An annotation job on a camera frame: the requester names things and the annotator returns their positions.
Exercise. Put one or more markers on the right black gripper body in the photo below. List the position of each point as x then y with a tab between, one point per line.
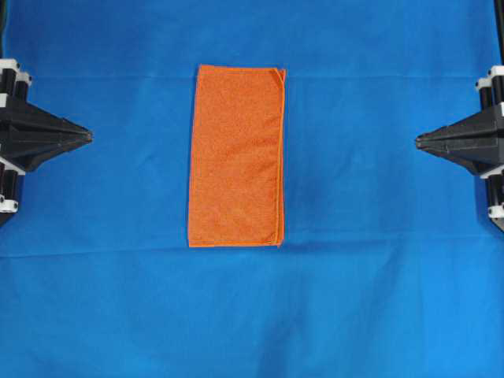
490	90

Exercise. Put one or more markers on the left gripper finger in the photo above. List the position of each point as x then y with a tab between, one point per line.
19	113
28	155

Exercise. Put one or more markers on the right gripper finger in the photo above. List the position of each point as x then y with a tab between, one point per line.
484	123
479	156

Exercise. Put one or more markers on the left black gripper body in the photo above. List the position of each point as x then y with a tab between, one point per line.
14	87

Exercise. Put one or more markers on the orange towel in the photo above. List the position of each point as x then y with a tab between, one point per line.
236	191

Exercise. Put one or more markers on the blue table cloth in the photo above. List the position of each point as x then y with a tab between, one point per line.
389	267

